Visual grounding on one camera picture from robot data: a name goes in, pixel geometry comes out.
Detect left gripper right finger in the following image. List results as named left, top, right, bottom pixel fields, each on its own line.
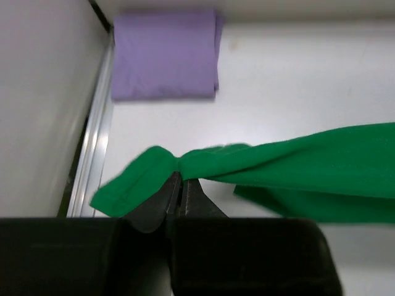
left=179, top=179, right=227, bottom=218

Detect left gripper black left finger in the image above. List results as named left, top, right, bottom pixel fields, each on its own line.
left=123, top=172, right=181, bottom=233

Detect green t shirt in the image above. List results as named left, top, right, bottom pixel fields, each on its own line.
left=90, top=123, right=394, bottom=224

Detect purple t shirt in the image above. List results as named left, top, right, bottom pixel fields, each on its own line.
left=111, top=9, right=225, bottom=102

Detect aluminium frame rail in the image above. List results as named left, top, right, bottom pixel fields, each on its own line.
left=59, top=40, right=114, bottom=218

